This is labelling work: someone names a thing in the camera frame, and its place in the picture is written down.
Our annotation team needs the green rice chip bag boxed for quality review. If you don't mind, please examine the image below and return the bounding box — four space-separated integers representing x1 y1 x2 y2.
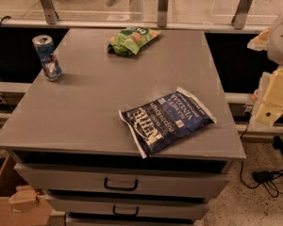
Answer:
108 26 160 56

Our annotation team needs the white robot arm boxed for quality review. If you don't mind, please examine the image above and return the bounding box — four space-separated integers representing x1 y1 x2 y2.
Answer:
247 11 283 125

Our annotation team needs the blue Kettle chip bag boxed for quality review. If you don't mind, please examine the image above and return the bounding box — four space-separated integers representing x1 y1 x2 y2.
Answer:
119 88 217 158

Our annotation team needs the grey drawer cabinet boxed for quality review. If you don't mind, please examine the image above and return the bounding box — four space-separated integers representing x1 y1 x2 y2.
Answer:
0 28 245 226

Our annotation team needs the blue soda can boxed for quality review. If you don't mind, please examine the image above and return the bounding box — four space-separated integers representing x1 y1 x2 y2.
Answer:
32 35 62 81

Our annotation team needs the cardboard box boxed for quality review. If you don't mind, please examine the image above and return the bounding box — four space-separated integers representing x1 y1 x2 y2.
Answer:
0 156 53 226

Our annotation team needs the black power adapter with cable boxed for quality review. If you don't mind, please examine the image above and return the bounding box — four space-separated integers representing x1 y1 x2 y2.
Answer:
239 164 283 198

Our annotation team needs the top drawer black handle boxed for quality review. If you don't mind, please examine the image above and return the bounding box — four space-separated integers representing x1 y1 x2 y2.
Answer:
104 178 139 191

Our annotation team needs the drawer black handle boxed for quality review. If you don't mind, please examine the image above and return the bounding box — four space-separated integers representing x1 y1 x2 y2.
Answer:
104 178 139 191
112 205 140 217

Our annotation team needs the left metal railing bracket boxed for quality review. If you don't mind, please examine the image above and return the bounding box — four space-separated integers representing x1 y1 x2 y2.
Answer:
40 0 58 24

